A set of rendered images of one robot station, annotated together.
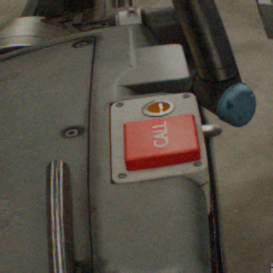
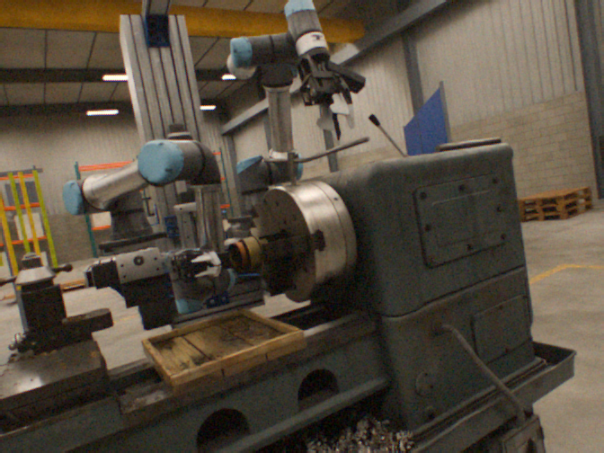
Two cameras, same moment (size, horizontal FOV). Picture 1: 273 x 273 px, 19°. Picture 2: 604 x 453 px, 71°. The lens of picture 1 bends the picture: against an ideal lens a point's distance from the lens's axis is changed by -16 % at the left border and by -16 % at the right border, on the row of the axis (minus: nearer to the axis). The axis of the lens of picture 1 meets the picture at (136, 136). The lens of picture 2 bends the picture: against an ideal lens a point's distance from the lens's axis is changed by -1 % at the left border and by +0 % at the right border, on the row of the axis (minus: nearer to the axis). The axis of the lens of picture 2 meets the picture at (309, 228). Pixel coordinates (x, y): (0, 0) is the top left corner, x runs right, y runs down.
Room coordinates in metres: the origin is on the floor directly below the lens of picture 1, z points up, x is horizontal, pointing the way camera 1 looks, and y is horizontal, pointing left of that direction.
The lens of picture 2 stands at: (1.73, 1.18, 1.20)
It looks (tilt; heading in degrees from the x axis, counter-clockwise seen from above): 4 degrees down; 237
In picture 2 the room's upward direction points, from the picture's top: 10 degrees counter-clockwise
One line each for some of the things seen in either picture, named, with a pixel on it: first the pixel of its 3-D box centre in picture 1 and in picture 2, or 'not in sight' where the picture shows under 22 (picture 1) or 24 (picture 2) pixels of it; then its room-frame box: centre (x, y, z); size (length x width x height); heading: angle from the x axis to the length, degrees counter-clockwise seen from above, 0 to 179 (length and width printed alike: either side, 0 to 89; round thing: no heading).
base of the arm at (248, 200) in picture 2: not in sight; (256, 201); (0.93, -0.41, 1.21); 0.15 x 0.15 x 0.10
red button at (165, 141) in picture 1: (162, 145); not in sight; (0.66, -0.02, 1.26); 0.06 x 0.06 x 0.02; 87
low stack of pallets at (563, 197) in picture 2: not in sight; (555, 204); (-6.51, -3.04, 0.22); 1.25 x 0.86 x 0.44; 2
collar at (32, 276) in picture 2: not in sight; (35, 274); (1.74, 0.07, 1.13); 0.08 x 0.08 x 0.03
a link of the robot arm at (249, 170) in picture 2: not in sight; (253, 173); (0.93, -0.41, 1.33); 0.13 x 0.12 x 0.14; 159
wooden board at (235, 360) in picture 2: not in sight; (217, 342); (1.40, 0.17, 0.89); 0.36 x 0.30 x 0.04; 87
